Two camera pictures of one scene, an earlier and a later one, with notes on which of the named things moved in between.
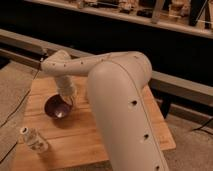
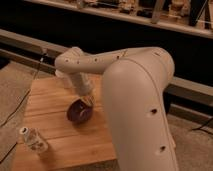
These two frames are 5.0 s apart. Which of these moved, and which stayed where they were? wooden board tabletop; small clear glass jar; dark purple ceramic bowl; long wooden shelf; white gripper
Moved: white gripper; dark purple ceramic bowl
Stayed: long wooden shelf; small clear glass jar; wooden board tabletop
